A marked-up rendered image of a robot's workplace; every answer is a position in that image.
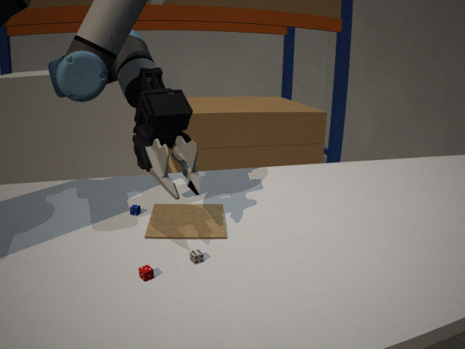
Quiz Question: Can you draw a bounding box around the red die with white pips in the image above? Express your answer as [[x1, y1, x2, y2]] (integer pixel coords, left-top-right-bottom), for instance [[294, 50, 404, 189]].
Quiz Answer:
[[139, 265, 154, 282]]

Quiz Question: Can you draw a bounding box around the tan square mat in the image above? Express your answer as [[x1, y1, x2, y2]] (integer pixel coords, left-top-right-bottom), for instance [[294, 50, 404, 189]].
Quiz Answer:
[[145, 204, 227, 239]]

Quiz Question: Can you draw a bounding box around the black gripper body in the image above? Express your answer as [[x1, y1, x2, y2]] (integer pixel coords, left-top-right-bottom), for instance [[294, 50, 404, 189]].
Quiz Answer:
[[125, 67, 193, 149]]

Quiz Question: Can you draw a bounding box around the blue die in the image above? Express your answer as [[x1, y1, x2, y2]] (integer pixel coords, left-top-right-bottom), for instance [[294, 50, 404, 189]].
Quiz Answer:
[[130, 205, 141, 216]]

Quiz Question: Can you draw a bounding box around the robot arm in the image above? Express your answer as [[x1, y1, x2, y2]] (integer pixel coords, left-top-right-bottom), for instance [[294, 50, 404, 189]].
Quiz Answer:
[[0, 0, 156, 102]]

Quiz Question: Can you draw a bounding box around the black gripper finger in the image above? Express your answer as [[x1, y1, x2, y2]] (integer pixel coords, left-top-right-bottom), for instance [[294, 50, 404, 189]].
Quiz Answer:
[[133, 135, 180, 200], [172, 130, 200, 195]]

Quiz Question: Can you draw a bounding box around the beige die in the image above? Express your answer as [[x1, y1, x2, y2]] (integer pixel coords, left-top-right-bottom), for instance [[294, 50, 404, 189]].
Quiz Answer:
[[190, 249, 204, 264]]

